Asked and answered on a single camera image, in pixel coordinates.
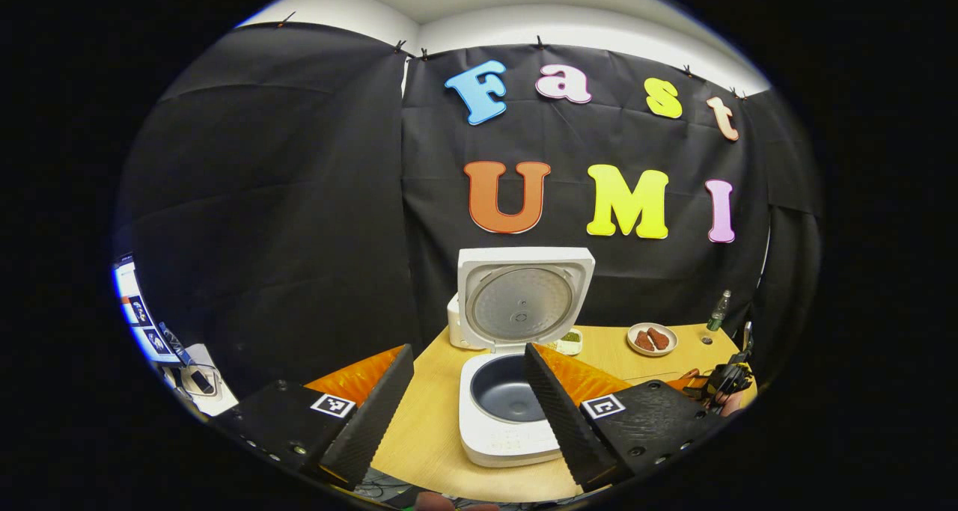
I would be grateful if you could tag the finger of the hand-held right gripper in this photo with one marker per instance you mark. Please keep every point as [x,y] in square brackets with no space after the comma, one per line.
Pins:
[688,383]

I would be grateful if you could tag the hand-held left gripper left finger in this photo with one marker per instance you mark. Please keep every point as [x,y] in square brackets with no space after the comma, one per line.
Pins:
[382,414]

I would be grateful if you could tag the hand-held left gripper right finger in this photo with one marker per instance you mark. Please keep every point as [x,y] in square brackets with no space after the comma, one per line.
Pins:
[557,414]

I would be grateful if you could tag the white rice cooker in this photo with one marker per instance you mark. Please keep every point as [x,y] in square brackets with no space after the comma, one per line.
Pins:
[516,301]

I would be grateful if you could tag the brown meat piece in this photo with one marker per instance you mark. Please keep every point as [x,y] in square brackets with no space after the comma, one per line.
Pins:
[644,340]
[658,338]

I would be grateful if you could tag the green glass bottle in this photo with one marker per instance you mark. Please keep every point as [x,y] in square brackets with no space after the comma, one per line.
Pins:
[718,313]

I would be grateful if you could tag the white divided bean dish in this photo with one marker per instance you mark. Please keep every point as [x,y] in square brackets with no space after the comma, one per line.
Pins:
[570,340]

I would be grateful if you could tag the round white plate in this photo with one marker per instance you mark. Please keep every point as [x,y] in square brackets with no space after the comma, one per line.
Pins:
[633,330]

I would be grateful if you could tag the black backdrop cloth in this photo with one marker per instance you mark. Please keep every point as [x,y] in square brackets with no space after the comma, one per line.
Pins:
[299,197]

